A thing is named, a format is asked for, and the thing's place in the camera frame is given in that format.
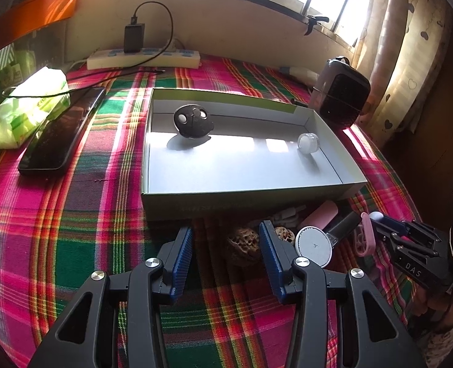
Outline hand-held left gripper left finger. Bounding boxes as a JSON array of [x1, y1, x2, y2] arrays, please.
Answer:
[[27, 225, 194, 368]]

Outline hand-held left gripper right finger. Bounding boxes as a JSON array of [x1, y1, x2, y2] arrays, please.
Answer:
[[259, 220, 428, 368]]

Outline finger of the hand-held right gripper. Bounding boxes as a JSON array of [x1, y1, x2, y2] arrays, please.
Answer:
[[380, 233, 442, 263], [370, 218, 447, 251]]

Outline pink carabiner clip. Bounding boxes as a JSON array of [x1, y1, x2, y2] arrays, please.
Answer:
[[355, 212, 376, 258]]

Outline wrinkled brown walnut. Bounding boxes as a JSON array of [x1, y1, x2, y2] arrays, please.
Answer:
[[274, 226, 297, 244], [226, 227, 260, 266]]

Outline round green tin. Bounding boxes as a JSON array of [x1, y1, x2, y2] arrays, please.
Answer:
[[295, 225, 334, 268]]

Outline black rectangular gadget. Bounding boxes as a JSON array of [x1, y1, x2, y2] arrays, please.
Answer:
[[324, 211, 361, 246]]

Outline green cardboard box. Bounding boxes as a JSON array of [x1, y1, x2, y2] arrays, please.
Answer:
[[140, 87, 368, 221]]

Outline person's right forearm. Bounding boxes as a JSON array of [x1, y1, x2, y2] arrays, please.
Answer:
[[414, 303, 453, 357]]

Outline person's right hand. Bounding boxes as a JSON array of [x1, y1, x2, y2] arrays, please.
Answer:
[[422, 289, 453, 320]]

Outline pink case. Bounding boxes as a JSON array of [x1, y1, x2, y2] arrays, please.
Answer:
[[297, 200, 340, 234]]

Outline plaid tablecloth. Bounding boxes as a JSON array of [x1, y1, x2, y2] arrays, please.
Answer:
[[0, 56, 423, 368]]

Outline wooden cabinet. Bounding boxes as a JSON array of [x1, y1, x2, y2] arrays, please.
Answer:
[[384, 61, 453, 238]]

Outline white ribbed small jar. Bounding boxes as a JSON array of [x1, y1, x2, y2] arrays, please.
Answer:
[[297, 132, 319, 155]]

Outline black round gadget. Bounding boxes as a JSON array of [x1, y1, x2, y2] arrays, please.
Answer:
[[173, 103, 215, 139]]

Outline grey black desk heater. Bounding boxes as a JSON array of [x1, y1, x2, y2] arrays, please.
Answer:
[[309, 57, 372, 129]]

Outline black smartphone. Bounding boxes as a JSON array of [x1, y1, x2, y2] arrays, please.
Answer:
[[18, 86, 107, 177]]

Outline heart print curtain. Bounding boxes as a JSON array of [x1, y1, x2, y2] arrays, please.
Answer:
[[351, 0, 453, 150]]

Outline white blue tube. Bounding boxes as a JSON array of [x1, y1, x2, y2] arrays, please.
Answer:
[[279, 66, 321, 85]]

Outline white power strip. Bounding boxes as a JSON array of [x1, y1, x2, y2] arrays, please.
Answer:
[[87, 48, 201, 70]]

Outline black clip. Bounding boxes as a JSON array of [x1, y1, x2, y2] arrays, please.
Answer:
[[302, 14, 330, 36]]

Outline green tissue pack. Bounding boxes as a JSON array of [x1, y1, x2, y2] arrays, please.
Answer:
[[0, 66, 72, 149]]

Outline black charger adapter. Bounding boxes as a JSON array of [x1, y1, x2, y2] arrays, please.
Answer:
[[124, 15, 146, 53]]

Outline orange box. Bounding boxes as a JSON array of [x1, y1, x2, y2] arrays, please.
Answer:
[[0, 0, 79, 48]]

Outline white cable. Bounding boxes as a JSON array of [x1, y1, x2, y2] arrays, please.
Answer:
[[269, 205, 308, 231]]

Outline black charging cable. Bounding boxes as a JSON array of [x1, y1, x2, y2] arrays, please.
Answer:
[[2, 1, 173, 98]]

